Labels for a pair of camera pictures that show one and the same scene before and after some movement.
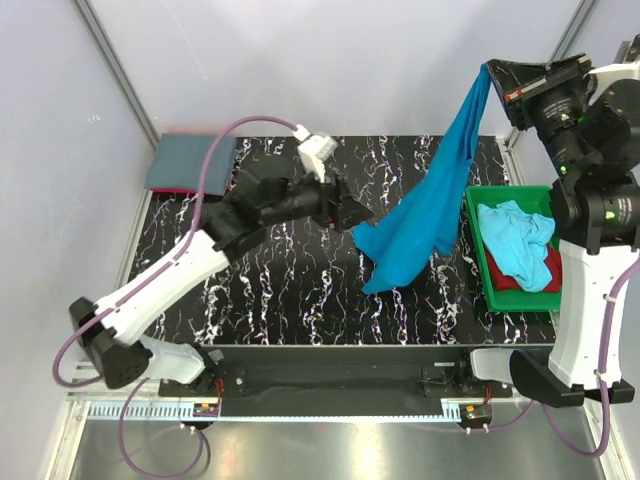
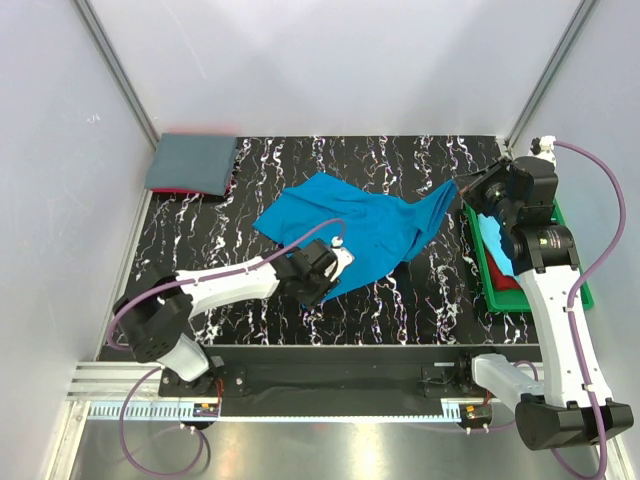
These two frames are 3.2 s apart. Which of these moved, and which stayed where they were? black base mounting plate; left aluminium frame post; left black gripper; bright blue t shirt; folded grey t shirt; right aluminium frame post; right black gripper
Moved: bright blue t shirt; right black gripper; left black gripper
Stayed: left aluminium frame post; folded grey t shirt; right aluminium frame post; black base mounting plate
